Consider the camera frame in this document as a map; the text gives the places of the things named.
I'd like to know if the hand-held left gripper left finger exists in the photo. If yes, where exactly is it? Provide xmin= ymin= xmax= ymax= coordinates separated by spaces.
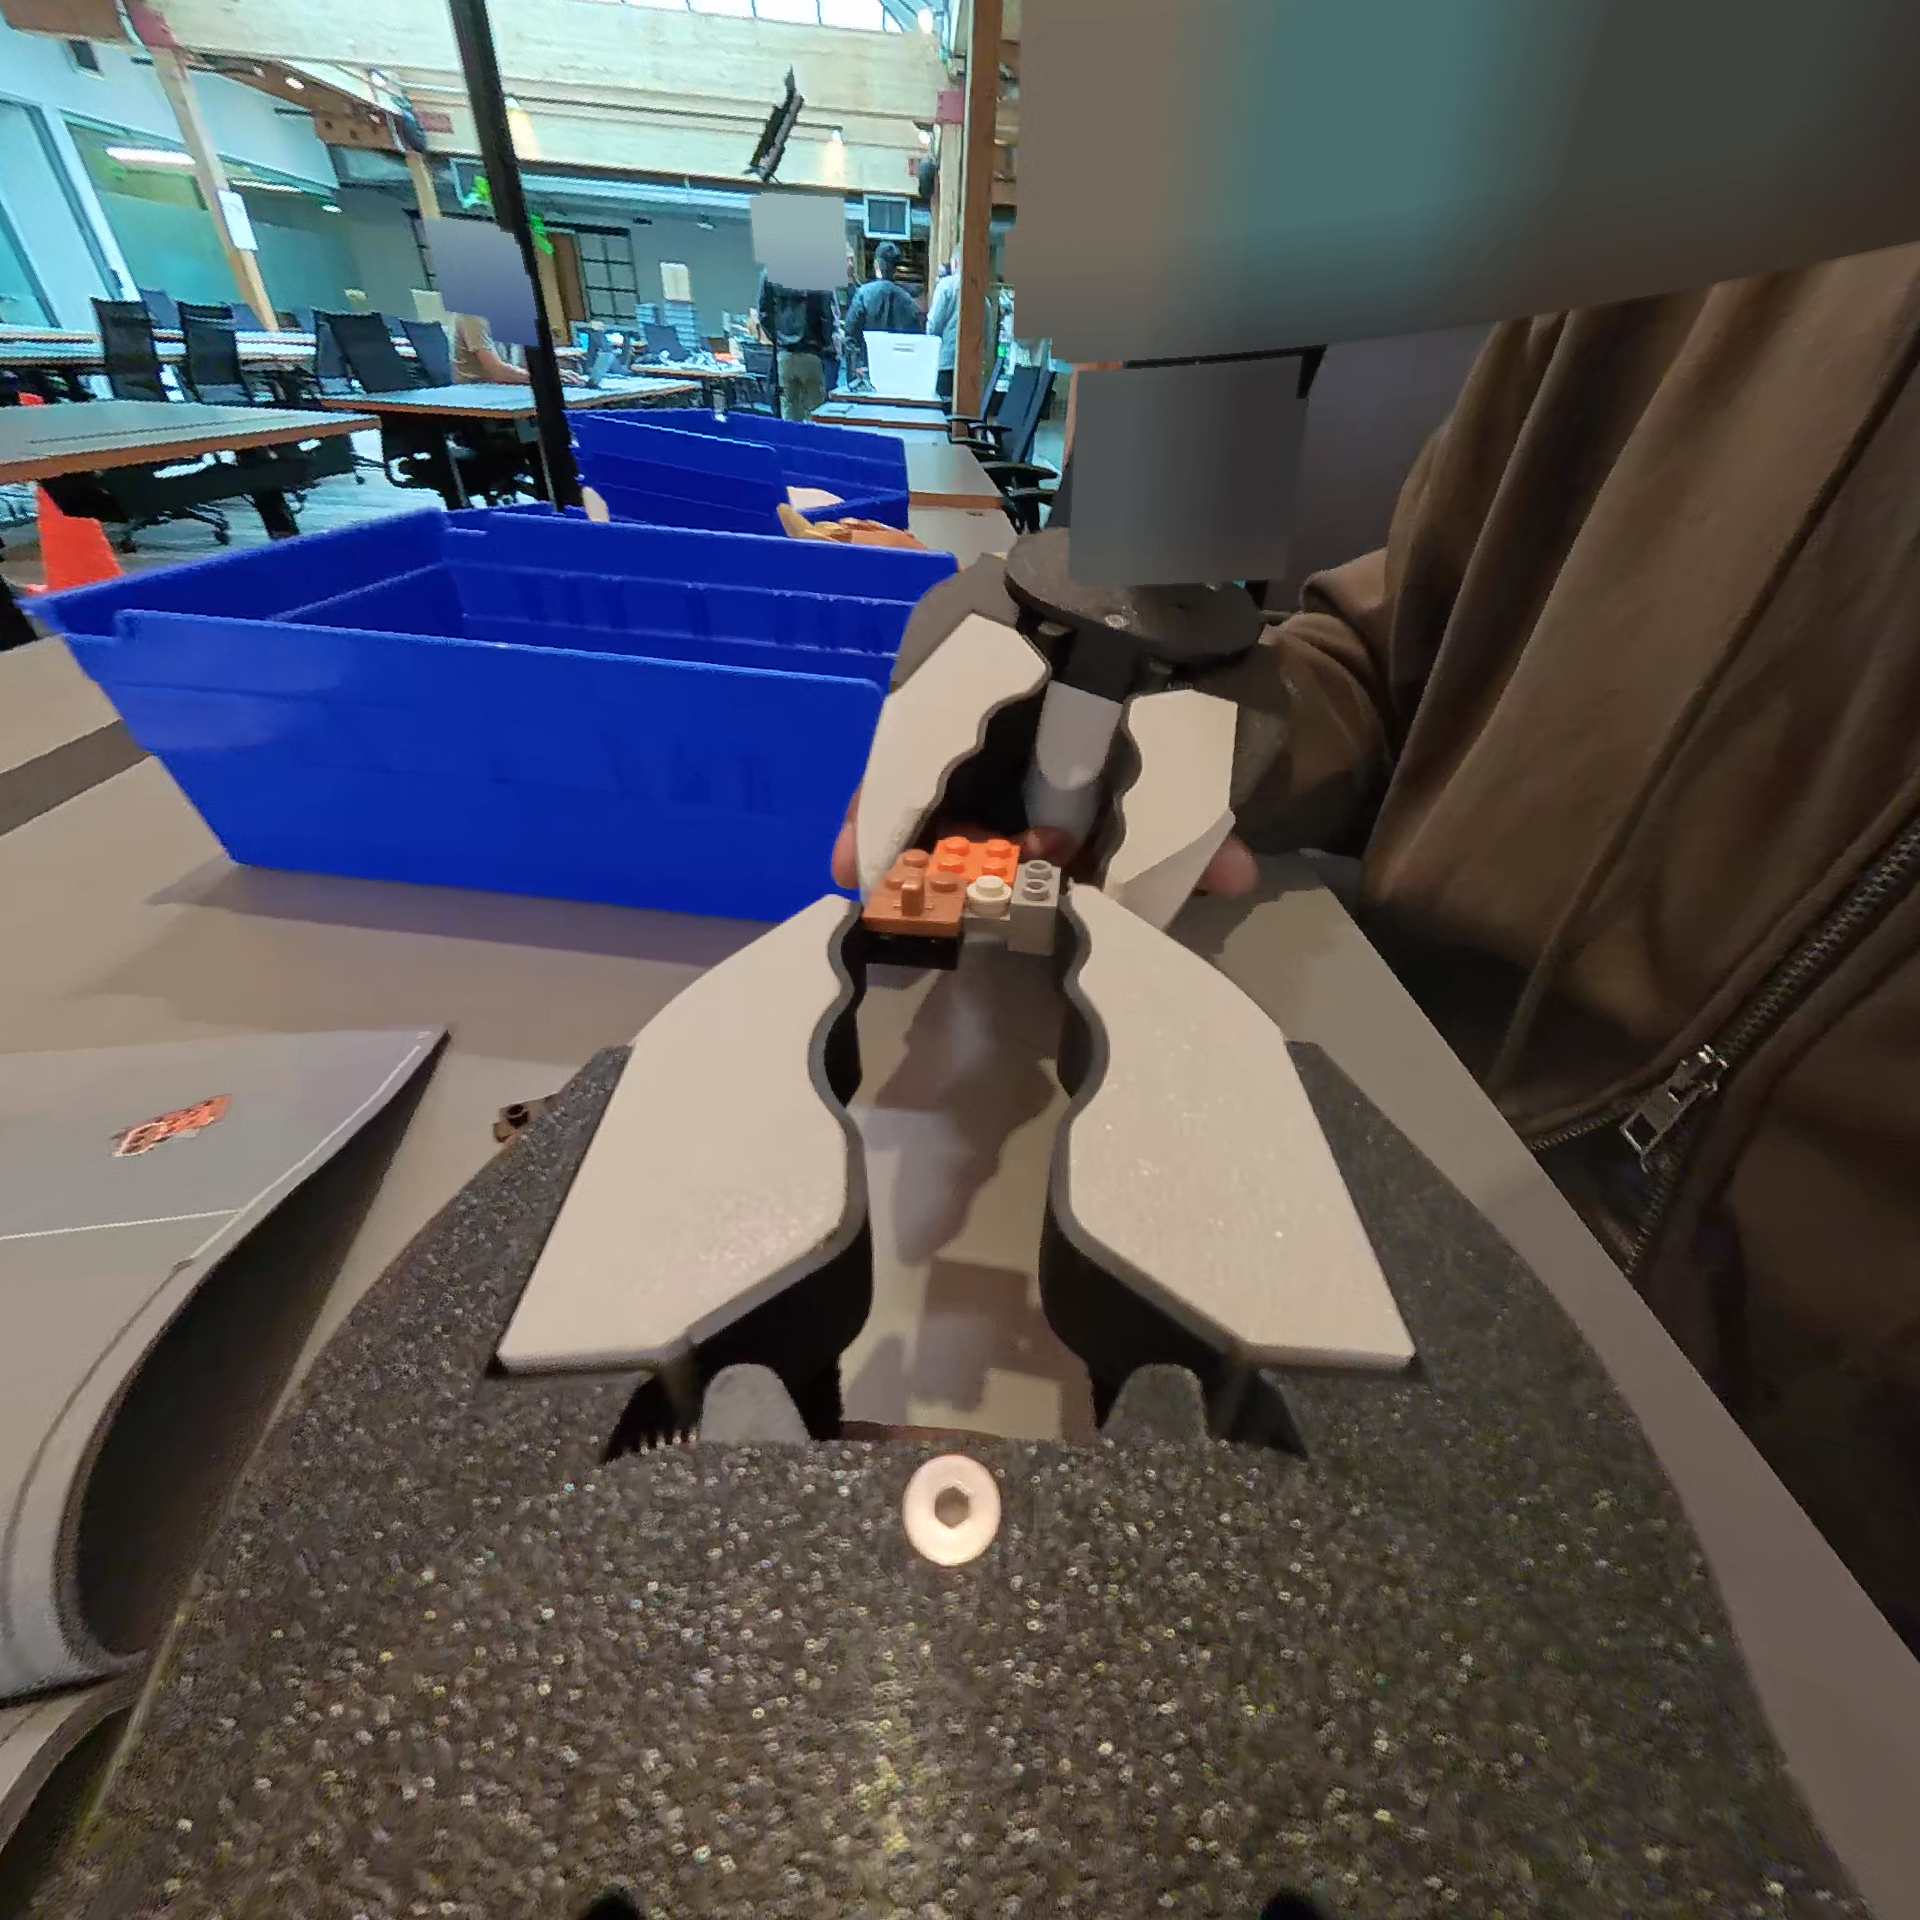
xmin=492 ymin=894 xmax=873 ymax=1403

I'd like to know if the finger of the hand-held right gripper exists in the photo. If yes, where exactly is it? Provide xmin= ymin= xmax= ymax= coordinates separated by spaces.
xmin=1023 ymin=683 xmax=1246 ymax=932
xmin=852 ymin=612 xmax=1056 ymax=894

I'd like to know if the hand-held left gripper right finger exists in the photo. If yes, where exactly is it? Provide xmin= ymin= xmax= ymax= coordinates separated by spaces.
xmin=1046 ymin=884 xmax=1422 ymax=1403

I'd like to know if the small orange toy brick assembly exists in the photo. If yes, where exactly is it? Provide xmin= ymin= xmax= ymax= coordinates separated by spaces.
xmin=859 ymin=831 xmax=1074 ymax=971

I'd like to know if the blue plastic bin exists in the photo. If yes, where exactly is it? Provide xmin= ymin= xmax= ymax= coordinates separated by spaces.
xmin=565 ymin=408 xmax=916 ymax=541
xmin=26 ymin=507 xmax=960 ymax=923

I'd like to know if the person's right forearm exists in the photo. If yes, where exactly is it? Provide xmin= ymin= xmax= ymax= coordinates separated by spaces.
xmin=1237 ymin=548 xmax=1516 ymax=863

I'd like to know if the grey desk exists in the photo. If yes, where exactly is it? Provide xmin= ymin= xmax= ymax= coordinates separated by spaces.
xmin=0 ymin=575 xmax=1920 ymax=1920

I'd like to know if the person's right hand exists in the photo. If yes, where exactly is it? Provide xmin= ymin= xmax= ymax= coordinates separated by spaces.
xmin=1197 ymin=700 xmax=1325 ymax=902

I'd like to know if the black office chair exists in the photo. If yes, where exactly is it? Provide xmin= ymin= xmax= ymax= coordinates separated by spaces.
xmin=959 ymin=360 xmax=1062 ymax=527

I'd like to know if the toy brick instruction booklet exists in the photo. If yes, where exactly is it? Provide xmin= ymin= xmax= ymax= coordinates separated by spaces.
xmin=0 ymin=1028 xmax=451 ymax=1705

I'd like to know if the background office table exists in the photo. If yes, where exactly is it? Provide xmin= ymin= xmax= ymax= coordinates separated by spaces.
xmin=0 ymin=402 xmax=384 ymax=489
xmin=317 ymin=378 xmax=700 ymax=424

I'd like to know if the person's brown hoodie torso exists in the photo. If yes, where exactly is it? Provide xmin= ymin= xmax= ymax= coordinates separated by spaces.
xmin=1358 ymin=261 xmax=1920 ymax=1516

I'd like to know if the black pole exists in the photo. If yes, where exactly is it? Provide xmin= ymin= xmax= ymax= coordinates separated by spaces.
xmin=446 ymin=0 xmax=590 ymax=515

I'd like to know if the row of black office chairs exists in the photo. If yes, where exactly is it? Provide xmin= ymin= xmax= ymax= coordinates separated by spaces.
xmin=91 ymin=292 xmax=451 ymax=407

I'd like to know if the orange traffic cone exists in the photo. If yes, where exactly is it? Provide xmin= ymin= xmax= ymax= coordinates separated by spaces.
xmin=31 ymin=483 xmax=126 ymax=595

